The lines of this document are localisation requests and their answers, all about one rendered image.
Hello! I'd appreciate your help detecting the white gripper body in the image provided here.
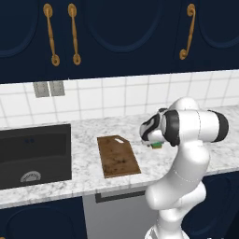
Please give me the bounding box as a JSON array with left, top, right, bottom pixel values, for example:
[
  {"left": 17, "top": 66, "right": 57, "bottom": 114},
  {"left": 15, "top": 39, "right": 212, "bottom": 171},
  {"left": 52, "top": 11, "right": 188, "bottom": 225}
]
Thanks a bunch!
[{"left": 141, "top": 129, "right": 166, "bottom": 148}]

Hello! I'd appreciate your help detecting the brown wooden cutting board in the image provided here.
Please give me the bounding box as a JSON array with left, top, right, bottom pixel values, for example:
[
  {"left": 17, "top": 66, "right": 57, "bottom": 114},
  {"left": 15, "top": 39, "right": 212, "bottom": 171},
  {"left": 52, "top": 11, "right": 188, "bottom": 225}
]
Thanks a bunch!
[{"left": 96, "top": 134, "right": 142, "bottom": 179}]

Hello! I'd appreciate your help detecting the grey dishwasher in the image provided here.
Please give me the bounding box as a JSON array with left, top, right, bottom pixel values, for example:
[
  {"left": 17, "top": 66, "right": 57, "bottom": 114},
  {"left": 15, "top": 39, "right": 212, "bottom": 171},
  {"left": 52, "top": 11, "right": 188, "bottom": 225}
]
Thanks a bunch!
[{"left": 81, "top": 186, "right": 161, "bottom": 239}]

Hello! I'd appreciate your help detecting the navy base cupboard door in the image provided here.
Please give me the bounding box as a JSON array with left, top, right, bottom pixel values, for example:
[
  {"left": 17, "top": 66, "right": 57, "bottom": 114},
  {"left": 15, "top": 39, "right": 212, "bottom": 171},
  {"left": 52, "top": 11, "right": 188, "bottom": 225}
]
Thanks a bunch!
[
  {"left": 0, "top": 195, "right": 89, "bottom": 239},
  {"left": 180, "top": 170, "right": 239, "bottom": 239}
]

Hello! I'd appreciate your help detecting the black sink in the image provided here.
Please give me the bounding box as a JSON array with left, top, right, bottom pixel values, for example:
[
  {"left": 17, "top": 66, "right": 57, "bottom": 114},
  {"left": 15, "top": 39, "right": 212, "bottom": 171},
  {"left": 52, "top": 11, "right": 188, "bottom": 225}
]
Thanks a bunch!
[{"left": 0, "top": 123, "right": 73, "bottom": 190}]

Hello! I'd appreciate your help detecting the dark dishwasher handle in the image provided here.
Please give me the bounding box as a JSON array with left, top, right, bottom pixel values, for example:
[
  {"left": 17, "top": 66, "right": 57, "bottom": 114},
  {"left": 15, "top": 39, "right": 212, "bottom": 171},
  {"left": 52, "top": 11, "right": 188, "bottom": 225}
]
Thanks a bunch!
[{"left": 94, "top": 190, "right": 148, "bottom": 204}]

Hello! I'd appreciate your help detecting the navy wall cupboard door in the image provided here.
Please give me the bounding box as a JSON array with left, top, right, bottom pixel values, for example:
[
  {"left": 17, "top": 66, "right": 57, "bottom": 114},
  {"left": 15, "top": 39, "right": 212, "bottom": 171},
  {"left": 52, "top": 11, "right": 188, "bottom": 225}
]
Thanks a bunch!
[
  {"left": 174, "top": 0, "right": 239, "bottom": 73},
  {"left": 0, "top": 0, "right": 67, "bottom": 84},
  {"left": 61, "top": 0, "right": 181, "bottom": 80}
]

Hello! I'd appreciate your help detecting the brass cupboard handle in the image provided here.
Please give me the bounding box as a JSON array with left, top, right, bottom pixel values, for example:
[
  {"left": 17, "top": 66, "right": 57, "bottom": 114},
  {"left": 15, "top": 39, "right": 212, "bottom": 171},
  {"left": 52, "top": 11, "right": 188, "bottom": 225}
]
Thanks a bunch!
[
  {"left": 42, "top": 3, "right": 61, "bottom": 67},
  {"left": 178, "top": 3, "right": 197, "bottom": 61},
  {"left": 67, "top": 3, "right": 82, "bottom": 66}
]

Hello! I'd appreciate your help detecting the grey wall outlet plate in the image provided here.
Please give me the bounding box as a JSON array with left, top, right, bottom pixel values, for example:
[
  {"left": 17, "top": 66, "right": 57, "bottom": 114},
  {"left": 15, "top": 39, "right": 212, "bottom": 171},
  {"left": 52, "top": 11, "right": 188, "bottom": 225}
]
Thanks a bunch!
[
  {"left": 49, "top": 80, "right": 66, "bottom": 97},
  {"left": 33, "top": 81, "right": 51, "bottom": 99}
]

